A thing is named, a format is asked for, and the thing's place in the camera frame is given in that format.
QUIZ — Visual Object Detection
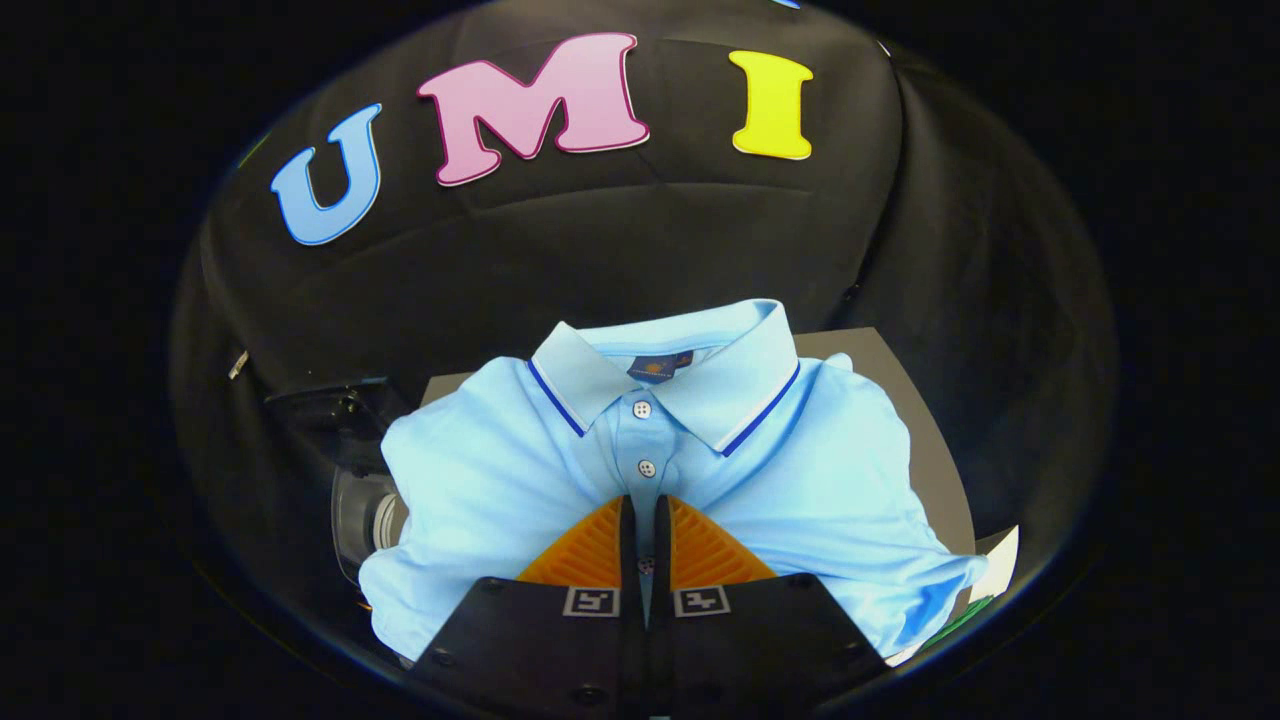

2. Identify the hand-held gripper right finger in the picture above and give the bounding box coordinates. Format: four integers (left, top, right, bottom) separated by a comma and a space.
645, 495, 891, 719

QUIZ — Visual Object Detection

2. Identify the light blue polo shirt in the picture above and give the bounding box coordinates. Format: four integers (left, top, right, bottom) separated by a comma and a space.
358, 298, 989, 663

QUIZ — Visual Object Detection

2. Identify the dark grey washing machine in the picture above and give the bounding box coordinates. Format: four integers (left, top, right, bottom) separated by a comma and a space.
262, 376, 411, 601

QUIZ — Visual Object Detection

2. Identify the white paper sheet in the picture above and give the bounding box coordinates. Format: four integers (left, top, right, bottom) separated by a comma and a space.
972, 525, 1020, 603

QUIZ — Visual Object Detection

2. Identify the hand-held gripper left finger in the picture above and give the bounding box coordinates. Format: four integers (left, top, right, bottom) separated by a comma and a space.
410, 495, 646, 720

